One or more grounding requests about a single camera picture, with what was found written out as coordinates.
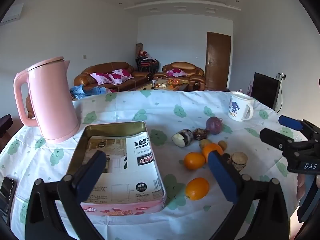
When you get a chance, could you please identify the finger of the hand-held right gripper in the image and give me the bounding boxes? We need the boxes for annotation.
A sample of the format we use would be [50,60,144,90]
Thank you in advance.
[259,128,304,155]
[278,115,320,142]

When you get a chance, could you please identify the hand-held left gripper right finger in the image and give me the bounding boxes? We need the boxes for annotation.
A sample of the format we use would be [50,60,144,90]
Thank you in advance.
[207,151,292,240]

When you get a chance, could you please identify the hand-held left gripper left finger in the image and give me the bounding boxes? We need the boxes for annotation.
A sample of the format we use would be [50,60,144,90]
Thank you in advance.
[25,150,107,240]

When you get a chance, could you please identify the pink metal tin box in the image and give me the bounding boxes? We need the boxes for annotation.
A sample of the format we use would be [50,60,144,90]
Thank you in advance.
[65,121,167,217]

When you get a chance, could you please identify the purple passion fruit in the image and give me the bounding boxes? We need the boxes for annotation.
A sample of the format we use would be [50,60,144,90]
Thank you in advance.
[206,116,223,135]

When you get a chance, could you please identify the person's right hand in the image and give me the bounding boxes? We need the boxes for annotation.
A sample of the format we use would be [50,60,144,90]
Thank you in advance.
[296,173,307,202]

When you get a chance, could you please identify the black television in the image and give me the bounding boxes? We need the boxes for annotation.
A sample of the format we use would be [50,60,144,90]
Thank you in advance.
[251,72,280,110]

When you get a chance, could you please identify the printed paper leaflet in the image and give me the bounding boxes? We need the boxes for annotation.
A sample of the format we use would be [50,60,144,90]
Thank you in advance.
[80,135,164,204]

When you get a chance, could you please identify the white mug blue print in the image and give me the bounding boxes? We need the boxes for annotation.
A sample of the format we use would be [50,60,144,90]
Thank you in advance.
[228,91,254,122]

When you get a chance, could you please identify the white tablecloth green print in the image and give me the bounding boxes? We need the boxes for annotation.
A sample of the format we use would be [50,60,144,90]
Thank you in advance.
[0,89,312,240]

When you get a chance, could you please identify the blue clothing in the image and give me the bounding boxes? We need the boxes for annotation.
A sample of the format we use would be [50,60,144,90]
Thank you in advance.
[69,85,108,100]

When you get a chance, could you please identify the black smartphone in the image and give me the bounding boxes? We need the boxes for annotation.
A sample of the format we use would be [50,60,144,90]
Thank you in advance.
[0,177,17,213]

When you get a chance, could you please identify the pink electric kettle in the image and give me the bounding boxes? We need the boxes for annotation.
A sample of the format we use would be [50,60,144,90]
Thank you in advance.
[13,56,80,144]

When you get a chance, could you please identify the brown wooden door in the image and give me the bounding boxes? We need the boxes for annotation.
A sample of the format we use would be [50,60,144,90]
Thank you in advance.
[205,32,231,90]

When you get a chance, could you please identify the pink floral cushion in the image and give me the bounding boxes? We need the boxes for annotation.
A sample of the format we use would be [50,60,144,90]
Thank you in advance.
[107,69,133,85]
[167,69,187,78]
[89,72,114,85]

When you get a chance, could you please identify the dark wooden stool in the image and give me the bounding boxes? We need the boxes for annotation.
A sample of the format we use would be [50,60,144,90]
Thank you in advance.
[0,114,13,140]

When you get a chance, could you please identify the wooden coffee table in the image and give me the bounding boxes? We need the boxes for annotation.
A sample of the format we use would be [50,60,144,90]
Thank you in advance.
[135,79,193,92]

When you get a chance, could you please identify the brown leather sofa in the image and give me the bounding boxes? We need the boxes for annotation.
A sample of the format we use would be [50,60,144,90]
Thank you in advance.
[74,61,153,93]

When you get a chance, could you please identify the brown leather armchair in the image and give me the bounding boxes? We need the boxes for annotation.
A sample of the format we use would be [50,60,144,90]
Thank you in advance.
[153,62,206,92]

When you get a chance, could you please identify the stacked dark chairs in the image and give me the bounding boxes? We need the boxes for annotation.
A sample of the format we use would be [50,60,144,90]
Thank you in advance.
[135,55,160,74]

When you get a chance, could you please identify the white air conditioner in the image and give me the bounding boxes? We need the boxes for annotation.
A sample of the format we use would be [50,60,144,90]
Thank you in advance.
[0,3,25,25]

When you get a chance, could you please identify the black power cable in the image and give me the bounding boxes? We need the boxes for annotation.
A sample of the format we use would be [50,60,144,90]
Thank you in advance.
[277,79,283,113]

